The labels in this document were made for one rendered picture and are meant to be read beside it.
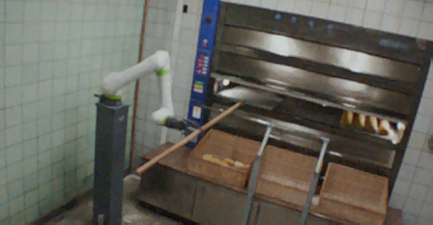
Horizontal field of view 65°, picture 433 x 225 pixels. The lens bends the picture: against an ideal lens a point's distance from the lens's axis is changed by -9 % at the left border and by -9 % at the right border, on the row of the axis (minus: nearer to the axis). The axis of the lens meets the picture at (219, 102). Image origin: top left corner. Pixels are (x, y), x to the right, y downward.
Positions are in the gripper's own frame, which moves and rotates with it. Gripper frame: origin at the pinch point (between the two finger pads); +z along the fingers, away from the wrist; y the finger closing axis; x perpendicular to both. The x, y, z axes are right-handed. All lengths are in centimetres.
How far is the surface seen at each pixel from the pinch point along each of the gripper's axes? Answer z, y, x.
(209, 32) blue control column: -45, -61, -96
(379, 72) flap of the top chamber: 115, -58, -96
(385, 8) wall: 107, -112, -97
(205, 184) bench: -5, 66, -44
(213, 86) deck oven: -34, -9, -99
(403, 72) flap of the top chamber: 134, -62, -97
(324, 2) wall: 56, -107, -98
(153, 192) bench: -57, 94, -45
